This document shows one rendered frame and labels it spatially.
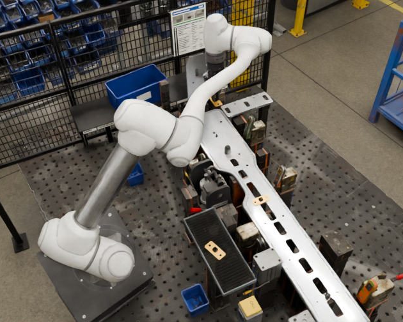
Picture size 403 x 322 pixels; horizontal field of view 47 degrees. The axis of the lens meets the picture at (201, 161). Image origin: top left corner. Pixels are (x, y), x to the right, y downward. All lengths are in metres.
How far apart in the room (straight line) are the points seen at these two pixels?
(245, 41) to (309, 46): 2.98
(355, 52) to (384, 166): 1.48
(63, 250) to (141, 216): 0.73
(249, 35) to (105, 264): 1.09
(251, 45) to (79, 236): 1.02
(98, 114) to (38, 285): 1.25
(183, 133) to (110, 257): 0.59
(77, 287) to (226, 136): 1.04
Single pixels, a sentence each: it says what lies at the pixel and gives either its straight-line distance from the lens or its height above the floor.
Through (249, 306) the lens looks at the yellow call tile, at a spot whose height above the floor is 1.16.
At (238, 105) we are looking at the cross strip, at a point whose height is 1.00.
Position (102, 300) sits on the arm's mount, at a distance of 2.20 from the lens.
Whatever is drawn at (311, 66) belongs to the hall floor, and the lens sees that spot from 4.66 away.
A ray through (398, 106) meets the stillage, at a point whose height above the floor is 0.16.
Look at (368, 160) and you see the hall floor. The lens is 3.86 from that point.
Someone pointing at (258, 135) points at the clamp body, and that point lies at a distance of 2.49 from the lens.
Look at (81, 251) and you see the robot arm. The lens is 1.90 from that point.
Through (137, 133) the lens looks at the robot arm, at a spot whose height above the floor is 1.62.
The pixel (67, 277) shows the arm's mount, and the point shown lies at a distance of 2.15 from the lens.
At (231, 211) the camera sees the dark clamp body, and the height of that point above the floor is 1.08.
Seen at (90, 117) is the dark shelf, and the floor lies 1.03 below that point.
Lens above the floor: 2.75
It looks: 48 degrees down
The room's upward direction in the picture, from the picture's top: 2 degrees counter-clockwise
